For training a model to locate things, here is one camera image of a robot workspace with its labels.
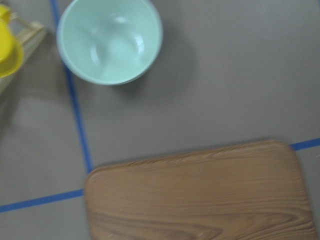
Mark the brown wooden tray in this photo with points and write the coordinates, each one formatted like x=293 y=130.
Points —
x=252 y=191

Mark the mint green bowl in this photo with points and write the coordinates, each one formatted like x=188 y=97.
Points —
x=109 y=42

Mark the wooden cup rack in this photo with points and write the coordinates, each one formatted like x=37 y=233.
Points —
x=30 y=37

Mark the yellow cup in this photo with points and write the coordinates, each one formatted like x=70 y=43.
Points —
x=11 y=50

